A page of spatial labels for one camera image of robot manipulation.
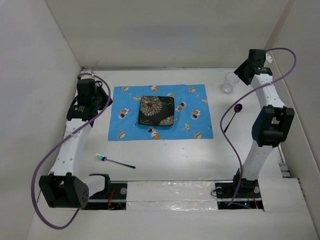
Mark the black floral square plate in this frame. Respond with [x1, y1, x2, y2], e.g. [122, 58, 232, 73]
[138, 96, 175, 127]

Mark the blue space-print cloth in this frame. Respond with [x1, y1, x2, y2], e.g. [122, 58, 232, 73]
[108, 84, 214, 141]

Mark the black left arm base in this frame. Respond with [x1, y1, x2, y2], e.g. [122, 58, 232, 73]
[83, 181, 128, 211]

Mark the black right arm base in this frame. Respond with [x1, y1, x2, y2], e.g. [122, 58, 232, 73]
[211, 169, 264, 210]

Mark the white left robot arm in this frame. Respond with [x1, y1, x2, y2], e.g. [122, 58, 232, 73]
[38, 71, 113, 209]

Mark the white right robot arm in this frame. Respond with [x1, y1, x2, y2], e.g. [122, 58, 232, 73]
[231, 49, 295, 197]

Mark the clear plastic cup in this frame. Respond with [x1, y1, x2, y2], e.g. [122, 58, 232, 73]
[222, 72, 240, 93]

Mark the purple iridescent spoon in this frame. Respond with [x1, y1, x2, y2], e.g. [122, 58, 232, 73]
[223, 103, 243, 133]

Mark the iridescent fork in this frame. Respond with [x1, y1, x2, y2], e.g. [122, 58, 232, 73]
[95, 153, 136, 169]

